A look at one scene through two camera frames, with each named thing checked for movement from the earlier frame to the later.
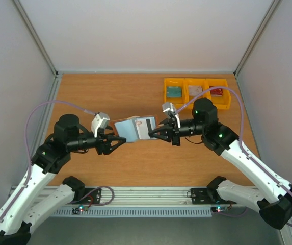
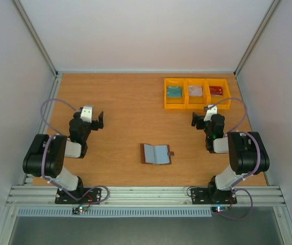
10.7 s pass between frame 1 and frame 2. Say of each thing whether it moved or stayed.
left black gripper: moved
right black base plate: stayed
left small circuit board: stayed
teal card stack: stayed
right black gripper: moved
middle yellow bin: stayed
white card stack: stayed
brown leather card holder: moved
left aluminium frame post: stayed
